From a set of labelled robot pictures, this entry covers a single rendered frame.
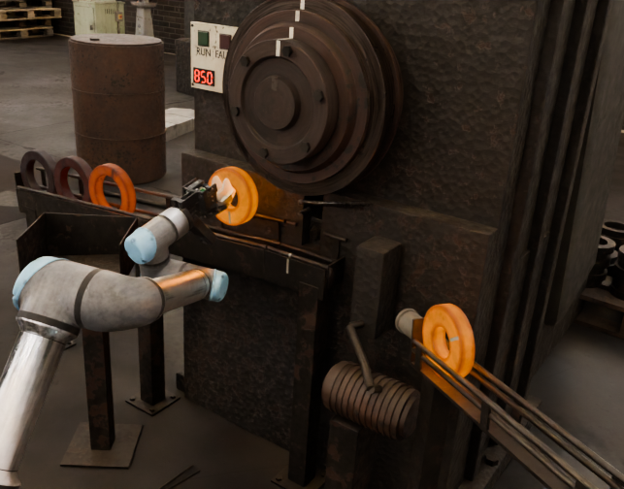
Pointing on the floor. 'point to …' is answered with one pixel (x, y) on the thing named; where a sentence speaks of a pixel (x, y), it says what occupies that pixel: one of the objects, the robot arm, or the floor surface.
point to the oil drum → (119, 103)
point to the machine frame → (415, 217)
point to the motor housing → (363, 421)
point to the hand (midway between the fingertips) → (232, 189)
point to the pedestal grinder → (144, 17)
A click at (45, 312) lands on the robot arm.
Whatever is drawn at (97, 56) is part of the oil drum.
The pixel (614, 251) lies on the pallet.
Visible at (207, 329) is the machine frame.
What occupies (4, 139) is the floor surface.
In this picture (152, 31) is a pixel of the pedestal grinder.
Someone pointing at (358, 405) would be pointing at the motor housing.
